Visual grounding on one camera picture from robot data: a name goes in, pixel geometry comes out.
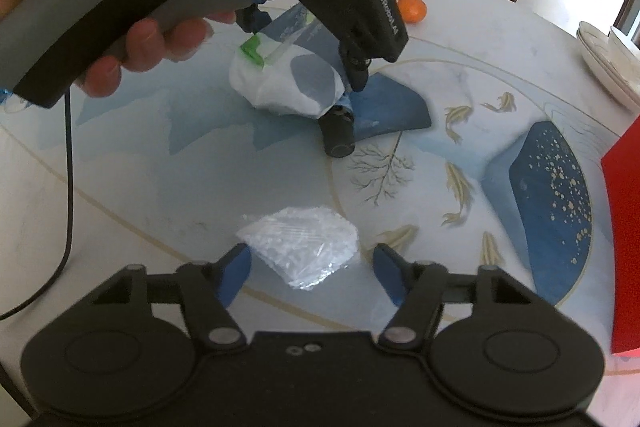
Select black cable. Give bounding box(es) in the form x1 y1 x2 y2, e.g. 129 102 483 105
0 89 76 322

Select stacked white plates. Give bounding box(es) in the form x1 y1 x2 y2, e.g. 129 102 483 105
576 22 639 115

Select white bowl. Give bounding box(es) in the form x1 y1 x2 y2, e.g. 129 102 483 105
608 26 639 79

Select orange tangerine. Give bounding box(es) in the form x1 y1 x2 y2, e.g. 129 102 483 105
397 0 427 24

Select clear bubble plastic bag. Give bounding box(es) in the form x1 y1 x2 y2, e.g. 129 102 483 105
236 206 360 291

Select white blue green snack bag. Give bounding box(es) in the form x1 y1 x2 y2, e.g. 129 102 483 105
229 4 345 119

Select small dark bottle blue label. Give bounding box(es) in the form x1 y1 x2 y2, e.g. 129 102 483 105
318 105 355 158

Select red cardboard box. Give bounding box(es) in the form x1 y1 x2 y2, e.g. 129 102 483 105
601 119 640 358

